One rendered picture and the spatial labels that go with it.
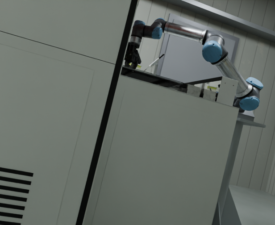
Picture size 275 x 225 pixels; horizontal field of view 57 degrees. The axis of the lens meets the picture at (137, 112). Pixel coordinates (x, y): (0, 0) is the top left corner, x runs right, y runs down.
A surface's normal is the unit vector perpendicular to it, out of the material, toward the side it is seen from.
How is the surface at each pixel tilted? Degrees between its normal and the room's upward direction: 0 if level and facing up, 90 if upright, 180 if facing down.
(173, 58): 90
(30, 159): 90
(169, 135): 90
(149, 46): 90
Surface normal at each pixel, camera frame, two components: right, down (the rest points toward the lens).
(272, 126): 0.24, 0.04
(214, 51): -0.44, 0.50
